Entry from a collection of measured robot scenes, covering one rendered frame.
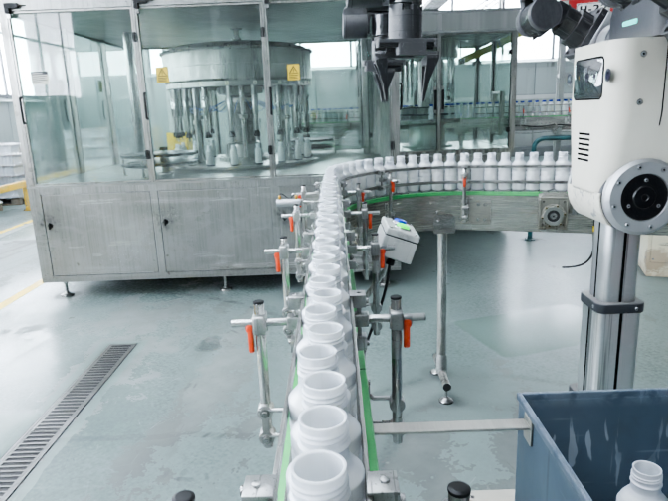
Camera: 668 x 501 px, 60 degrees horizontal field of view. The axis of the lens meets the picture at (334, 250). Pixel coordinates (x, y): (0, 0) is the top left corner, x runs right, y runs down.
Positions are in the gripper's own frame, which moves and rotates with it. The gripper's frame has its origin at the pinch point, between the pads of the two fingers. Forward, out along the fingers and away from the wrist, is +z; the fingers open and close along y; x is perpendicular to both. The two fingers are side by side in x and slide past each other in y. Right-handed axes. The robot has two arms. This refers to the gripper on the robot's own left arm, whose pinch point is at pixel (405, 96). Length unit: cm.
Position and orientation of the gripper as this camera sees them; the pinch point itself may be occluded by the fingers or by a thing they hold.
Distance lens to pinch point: 103.6
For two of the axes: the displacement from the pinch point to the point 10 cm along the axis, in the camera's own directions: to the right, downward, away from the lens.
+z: 0.2, 9.7, 2.3
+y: 10.0, -0.2, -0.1
